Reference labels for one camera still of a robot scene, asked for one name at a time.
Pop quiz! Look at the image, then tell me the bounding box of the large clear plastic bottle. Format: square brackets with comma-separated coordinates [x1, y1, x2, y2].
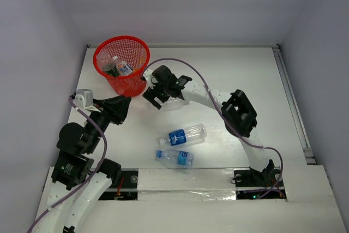
[155, 97, 190, 111]

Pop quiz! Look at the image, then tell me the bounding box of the white label clear bottle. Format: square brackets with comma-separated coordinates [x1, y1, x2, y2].
[112, 56, 134, 76]

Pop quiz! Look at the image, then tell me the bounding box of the green label clear bottle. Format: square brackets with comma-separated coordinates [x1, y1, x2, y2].
[97, 51, 119, 77]

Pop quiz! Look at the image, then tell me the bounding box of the blue label large bottle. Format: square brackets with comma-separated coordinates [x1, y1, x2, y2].
[158, 124, 207, 146]

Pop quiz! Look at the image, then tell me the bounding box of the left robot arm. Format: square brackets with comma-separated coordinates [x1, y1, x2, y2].
[28, 89, 131, 232]

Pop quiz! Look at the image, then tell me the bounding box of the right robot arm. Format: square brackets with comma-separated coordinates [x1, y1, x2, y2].
[141, 65, 275, 187]

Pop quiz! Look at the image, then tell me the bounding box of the red mesh plastic bin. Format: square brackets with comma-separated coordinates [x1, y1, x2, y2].
[93, 35, 150, 97]

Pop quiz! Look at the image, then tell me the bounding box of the blue cap small bottle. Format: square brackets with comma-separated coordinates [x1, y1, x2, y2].
[155, 150, 194, 169]

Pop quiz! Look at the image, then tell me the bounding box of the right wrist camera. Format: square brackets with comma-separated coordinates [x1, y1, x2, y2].
[141, 69, 158, 88]

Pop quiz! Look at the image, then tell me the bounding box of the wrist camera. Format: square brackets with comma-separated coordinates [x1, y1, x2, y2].
[69, 89, 99, 112]
[141, 69, 158, 88]

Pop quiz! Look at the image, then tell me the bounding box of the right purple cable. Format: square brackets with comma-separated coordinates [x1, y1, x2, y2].
[143, 58, 284, 200]

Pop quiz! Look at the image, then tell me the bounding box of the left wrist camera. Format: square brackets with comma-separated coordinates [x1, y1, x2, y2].
[69, 89, 99, 112]

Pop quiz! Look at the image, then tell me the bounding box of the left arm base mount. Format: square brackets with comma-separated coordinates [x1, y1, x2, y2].
[99, 169, 139, 201]

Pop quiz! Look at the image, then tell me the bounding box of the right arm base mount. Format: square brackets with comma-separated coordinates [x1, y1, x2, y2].
[230, 168, 286, 200]

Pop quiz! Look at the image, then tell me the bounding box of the aluminium rail right edge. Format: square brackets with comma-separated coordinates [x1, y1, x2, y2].
[272, 45, 317, 165]

